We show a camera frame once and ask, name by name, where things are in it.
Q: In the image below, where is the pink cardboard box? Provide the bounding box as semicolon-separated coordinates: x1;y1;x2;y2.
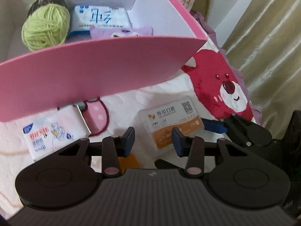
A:
0;0;207;123

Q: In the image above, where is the green yarn ball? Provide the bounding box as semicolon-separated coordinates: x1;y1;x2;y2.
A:
22;0;71;52

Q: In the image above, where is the gold cap foundation bottle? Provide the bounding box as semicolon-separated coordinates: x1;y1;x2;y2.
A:
73;101;93;136

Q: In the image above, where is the white tissue pack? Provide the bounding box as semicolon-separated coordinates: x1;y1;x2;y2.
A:
23;107;81;162

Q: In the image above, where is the bear printed blanket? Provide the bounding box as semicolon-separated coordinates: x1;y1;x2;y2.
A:
0;24;261;217

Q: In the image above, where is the orange makeup sponge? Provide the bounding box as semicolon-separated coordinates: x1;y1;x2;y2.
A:
118;156;140;170

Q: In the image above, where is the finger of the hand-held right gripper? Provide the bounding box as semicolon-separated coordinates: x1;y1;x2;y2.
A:
154;159;189;170
202;114;254;147

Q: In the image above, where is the beige curtain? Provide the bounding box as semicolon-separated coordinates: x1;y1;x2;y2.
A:
221;0;301;142

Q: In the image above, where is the blue wet wipes pack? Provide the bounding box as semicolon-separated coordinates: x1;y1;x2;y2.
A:
67;5;132;37

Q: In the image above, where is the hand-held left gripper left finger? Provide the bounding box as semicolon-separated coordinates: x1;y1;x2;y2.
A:
58;127;135;178

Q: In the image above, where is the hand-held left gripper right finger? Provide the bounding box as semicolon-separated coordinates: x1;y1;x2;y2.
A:
172;127;250;178

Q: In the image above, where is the clear box with orange label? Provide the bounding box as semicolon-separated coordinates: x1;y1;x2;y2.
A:
141;96;204;150

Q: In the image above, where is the purple plush toy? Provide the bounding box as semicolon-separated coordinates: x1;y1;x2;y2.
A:
90;26;154;39

